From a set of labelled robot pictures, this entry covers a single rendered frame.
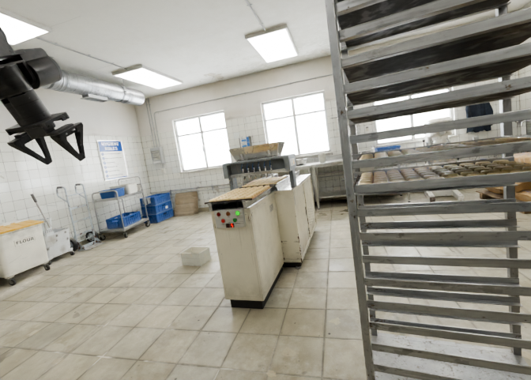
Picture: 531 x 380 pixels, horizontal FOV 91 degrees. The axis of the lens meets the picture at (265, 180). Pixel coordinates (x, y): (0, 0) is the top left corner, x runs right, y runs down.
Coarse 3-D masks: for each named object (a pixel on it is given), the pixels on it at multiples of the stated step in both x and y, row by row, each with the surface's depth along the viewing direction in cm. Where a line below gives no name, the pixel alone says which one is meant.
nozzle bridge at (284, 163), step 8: (248, 160) 265; (256, 160) 262; (264, 160) 268; (272, 160) 266; (280, 160) 263; (288, 160) 252; (224, 168) 274; (232, 168) 280; (240, 168) 278; (256, 168) 272; (264, 168) 270; (280, 168) 265; (288, 168) 253; (224, 176) 275; (232, 176) 276; (240, 176) 274; (232, 184) 285; (296, 184) 275
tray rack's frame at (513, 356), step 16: (336, 0) 104; (496, 16) 106; (512, 128) 108; (512, 192) 111; (512, 256) 115; (512, 272) 116; (384, 336) 143; (400, 336) 141; (384, 352) 132; (448, 352) 126; (464, 352) 125; (480, 352) 124; (496, 352) 123; (512, 352) 121; (416, 368) 120; (432, 368) 119; (448, 368) 118; (464, 368) 117; (480, 368) 116
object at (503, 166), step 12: (420, 168) 116; (432, 168) 111; (444, 168) 108; (456, 168) 103; (468, 168) 105; (480, 168) 95; (492, 168) 97; (504, 168) 88; (516, 168) 85; (528, 168) 84; (360, 180) 110; (372, 180) 115; (384, 180) 100; (396, 180) 95; (408, 180) 98
